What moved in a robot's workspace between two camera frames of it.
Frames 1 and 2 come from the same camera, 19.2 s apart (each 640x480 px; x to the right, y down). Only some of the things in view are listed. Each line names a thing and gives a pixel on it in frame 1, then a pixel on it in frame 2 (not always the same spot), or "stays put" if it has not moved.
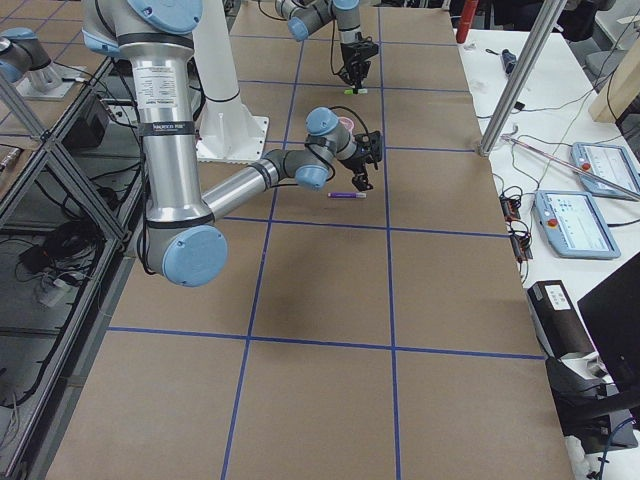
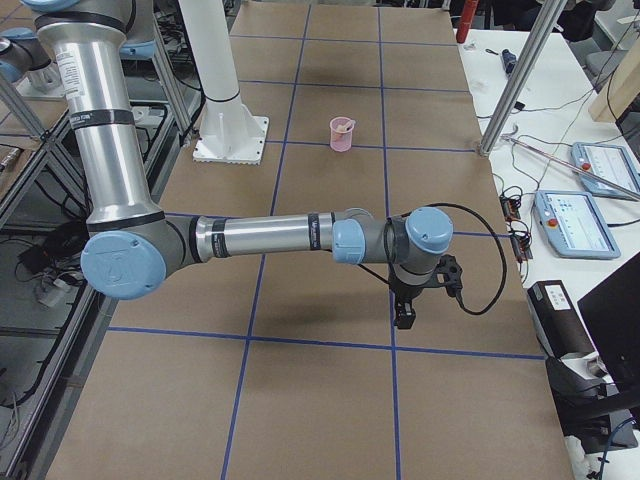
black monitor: (611, 313) stays put
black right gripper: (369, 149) to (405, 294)
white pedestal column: (228, 131) stays put
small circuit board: (511, 209) stays put
